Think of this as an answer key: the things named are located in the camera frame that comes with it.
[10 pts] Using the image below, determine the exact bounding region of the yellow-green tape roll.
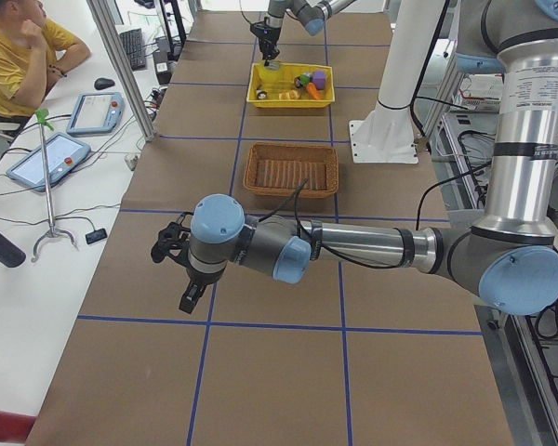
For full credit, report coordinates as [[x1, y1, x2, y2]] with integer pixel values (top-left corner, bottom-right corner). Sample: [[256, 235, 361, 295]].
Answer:
[[264, 60, 281, 71]]

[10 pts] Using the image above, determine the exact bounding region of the yellow woven basket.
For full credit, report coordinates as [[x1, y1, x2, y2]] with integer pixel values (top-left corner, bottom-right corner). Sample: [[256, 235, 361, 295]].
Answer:
[[246, 61, 335, 109]]

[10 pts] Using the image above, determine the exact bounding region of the brown wicker basket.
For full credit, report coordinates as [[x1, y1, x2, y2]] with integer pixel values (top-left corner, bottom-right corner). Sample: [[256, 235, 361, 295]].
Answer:
[[243, 142, 339, 199]]

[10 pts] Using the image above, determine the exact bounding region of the toy panda figure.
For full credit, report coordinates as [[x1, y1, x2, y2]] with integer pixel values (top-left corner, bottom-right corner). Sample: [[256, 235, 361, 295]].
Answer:
[[256, 85, 268, 100]]

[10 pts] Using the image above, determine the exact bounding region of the toy croissant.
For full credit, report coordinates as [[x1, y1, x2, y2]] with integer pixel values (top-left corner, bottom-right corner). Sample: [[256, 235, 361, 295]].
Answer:
[[279, 89, 300, 100]]

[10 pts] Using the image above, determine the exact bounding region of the orange toy carrot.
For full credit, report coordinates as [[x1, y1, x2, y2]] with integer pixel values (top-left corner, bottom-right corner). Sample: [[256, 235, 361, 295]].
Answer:
[[305, 83, 323, 100]]

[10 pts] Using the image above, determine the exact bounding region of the purple foam cube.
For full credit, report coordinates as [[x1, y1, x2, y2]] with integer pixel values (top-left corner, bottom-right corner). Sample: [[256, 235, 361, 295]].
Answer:
[[312, 70, 327, 90]]

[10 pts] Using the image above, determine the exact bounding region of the small black device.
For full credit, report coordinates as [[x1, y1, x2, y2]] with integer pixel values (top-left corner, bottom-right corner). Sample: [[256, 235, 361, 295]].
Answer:
[[85, 228, 108, 245]]

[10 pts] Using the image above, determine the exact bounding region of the black keyboard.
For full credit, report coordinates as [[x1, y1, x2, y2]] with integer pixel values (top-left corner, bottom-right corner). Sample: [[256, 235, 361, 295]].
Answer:
[[118, 29, 147, 71]]

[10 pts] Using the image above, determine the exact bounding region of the black computer mouse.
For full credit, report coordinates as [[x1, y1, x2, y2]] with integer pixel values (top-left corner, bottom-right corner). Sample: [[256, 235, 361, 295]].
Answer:
[[94, 77, 115, 91]]

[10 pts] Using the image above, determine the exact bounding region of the far teach pendant tablet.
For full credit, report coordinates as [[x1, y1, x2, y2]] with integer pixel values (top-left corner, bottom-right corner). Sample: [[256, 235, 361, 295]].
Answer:
[[66, 92, 125, 137]]

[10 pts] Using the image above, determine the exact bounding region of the teach pendant tablet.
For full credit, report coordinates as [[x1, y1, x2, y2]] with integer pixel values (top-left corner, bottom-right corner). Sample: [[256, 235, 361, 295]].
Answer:
[[66, 92, 125, 137], [5, 132, 92, 193]]

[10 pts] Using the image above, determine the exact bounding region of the near teach pendant tablet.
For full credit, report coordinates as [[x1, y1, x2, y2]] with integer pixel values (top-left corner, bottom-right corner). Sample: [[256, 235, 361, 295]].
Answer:
[[5, 132, 92, 193]]

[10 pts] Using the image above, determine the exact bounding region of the black bottle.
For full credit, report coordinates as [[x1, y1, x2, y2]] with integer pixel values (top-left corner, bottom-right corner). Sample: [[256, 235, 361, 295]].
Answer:
[[0, 233, 26, 268]]

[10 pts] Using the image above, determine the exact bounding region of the metal reacher grabber stick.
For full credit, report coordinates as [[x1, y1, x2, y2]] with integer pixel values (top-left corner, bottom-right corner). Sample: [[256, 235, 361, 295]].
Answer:
[[31, 109, 77, 263]]

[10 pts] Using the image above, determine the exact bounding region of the red object at corner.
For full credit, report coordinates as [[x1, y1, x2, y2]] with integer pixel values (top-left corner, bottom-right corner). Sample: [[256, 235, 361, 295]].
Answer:
[[0, 411, 36, 444]]

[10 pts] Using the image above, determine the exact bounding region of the man in yellow shirt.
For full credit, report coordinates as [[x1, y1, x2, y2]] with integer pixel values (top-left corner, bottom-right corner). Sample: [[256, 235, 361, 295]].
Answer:
[[0, 1, 91, 121]]

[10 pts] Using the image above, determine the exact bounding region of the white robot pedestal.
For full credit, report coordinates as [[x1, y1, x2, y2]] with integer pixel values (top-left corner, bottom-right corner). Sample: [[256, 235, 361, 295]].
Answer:
[[350, 0, 447, 164]]

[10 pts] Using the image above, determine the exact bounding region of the aluminium frame post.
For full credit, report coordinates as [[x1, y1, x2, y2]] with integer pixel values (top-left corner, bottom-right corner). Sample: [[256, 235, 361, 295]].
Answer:
[[86, 0, 155, 142]]

